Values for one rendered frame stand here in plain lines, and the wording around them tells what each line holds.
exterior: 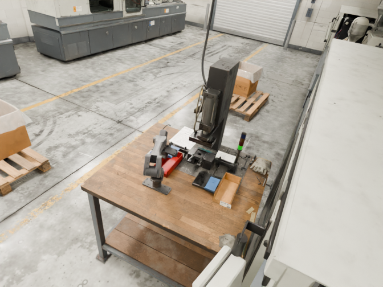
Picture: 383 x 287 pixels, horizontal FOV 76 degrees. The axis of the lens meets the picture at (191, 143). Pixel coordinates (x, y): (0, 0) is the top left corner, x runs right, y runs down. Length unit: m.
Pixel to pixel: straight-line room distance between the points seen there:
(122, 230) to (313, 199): 1.86
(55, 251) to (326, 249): 2.31
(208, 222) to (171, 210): 0.24
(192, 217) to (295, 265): 1.06
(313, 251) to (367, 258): 0.12
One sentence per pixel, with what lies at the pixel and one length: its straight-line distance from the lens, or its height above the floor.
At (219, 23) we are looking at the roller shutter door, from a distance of 11.47.
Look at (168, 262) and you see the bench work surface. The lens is 2.20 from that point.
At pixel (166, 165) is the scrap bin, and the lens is 1.90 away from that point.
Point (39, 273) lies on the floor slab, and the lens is 2.59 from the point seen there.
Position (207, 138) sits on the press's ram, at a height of 1.18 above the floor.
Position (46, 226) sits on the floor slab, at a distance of 2.84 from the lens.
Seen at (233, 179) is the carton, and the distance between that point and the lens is 1.85.
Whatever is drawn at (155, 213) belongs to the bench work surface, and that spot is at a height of 0.90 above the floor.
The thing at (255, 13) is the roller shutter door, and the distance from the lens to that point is 10.97.
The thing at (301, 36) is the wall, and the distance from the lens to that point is 10.77.
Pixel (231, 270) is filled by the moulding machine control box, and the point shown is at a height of 1.46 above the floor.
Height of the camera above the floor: 2.16
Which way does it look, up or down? 36 degrees down
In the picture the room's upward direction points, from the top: 8 degrees clockwise
